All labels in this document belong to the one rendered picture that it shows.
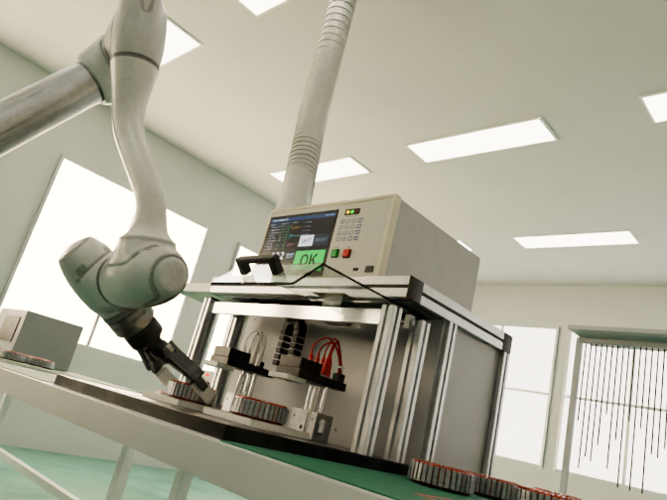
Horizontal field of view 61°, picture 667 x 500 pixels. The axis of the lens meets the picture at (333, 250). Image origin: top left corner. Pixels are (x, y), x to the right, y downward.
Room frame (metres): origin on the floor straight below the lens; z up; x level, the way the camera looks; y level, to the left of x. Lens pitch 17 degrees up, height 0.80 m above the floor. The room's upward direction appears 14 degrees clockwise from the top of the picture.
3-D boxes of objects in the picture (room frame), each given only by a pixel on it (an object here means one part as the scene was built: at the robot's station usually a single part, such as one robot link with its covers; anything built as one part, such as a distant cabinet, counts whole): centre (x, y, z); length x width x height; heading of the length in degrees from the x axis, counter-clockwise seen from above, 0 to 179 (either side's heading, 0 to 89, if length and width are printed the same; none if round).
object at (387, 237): (1.46, -0.10, 1.22); 0.44 x 0.39 x 0.20; 43
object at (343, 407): (1.42, -0.04, 0.92); 0.66 x 0.01 x 0.30; 43
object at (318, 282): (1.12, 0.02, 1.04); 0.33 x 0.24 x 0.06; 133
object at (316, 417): (1.26, -0.04, 0.80); 0.08 x 0.05 x 0.06; 43
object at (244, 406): (1.16, 0.06, 0.80); 0.11 x 0.11 x 0.04
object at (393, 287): (1.47, -0.09, 1.09); 0.68 x 0.44 x 0.05; 43
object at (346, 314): (1.31, 0.07, 1.03); 0.62 x 0.01 x 0.03; 43
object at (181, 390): (1.33, 0.23, 0.80); 0.11 x 0.11 x 0.04
